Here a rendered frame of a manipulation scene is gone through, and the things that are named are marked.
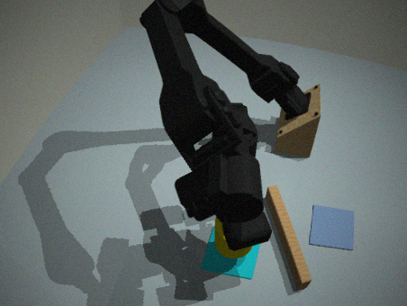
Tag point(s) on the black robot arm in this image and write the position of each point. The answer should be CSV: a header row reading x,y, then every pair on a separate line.
x,y
192,106

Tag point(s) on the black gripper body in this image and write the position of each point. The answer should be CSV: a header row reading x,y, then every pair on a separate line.
x,y
250,233

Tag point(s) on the yellow cup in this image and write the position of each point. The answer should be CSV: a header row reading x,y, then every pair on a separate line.
x,y
222,246

